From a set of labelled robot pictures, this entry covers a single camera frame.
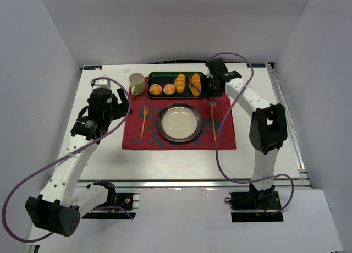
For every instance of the steel tongs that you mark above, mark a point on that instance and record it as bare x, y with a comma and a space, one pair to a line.
196, 85

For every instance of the orange plastic fork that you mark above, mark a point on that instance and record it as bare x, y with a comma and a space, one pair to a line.
145, 113

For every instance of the round bun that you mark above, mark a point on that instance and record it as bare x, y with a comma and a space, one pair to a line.
169, 89
155, 89

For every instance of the round bun left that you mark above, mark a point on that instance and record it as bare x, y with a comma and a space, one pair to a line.
155, 89

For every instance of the small striped bread roll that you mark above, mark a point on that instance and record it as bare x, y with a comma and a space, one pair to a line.
179, 83

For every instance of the large striped croissant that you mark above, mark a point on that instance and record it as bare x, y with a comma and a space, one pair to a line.
197, 80

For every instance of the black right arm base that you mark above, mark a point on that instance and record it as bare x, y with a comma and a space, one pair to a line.
244, 210

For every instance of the silver rimmed white plate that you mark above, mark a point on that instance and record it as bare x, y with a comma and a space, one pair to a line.
179, 122

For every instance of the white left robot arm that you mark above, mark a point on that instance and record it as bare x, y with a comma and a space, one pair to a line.
57, 209

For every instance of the light green mug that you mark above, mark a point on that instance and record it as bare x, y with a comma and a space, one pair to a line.
137, 83

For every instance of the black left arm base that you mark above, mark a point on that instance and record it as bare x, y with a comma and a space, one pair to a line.
125, 207

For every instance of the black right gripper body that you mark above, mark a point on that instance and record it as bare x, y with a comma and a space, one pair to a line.
205, 86

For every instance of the blue label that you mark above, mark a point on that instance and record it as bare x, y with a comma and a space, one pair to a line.
256, 65
92, 67

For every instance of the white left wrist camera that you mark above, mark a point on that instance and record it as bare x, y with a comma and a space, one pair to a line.
100, 83

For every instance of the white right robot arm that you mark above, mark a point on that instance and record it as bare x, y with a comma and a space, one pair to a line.
268, 126

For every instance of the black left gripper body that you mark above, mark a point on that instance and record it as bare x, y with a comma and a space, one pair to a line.
121, 104

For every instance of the red patterned placemat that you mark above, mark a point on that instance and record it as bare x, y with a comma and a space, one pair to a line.
153, 140

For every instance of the aluminium table rail front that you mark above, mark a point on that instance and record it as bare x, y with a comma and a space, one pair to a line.
279, 183

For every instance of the blue label right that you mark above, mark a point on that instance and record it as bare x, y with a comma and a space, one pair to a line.
256, 65

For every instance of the blue label left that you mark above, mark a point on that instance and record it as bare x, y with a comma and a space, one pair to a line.
92, 67

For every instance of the round bun right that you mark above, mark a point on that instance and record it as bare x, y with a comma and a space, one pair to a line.
169, 89

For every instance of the orange plastic knife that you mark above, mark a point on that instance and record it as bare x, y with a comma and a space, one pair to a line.
213, 123

